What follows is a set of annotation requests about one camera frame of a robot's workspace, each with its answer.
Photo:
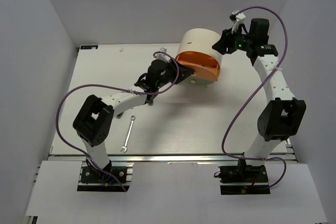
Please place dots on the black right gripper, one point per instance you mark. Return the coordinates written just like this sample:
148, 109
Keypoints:
225, 42

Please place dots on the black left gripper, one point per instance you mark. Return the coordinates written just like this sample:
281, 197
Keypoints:
180, 71

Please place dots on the orange top drawer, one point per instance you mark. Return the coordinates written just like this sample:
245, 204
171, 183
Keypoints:
205, 66

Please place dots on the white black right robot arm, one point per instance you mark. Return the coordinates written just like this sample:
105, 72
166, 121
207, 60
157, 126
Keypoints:
282, 116

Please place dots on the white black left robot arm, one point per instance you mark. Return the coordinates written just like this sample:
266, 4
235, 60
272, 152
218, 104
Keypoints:
94, 119

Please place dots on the grey bottom drawer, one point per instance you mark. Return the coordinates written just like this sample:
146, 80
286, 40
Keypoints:
194, 80

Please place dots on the cream round drawer cabinet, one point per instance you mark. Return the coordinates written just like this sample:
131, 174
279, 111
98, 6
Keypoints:
200, 40

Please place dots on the blue label sticker left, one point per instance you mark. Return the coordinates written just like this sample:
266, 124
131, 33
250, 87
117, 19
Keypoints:
88, 47

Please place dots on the silver combination wrench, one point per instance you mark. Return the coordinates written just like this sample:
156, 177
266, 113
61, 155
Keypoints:
124, 147

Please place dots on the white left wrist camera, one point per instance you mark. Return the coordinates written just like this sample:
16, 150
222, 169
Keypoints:
162, 55

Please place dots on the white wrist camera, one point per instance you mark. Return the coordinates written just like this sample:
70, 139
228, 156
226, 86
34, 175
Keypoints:
162, 55
238, 18

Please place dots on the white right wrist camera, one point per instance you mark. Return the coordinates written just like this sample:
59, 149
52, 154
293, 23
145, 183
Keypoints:
238, 18

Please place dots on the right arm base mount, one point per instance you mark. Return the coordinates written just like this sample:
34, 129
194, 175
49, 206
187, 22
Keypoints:
236, 181

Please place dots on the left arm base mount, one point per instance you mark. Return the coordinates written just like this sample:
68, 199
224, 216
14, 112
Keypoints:
91, 180

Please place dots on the aluminium table edge rail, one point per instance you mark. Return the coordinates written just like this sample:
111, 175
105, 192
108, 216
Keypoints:
149, 158

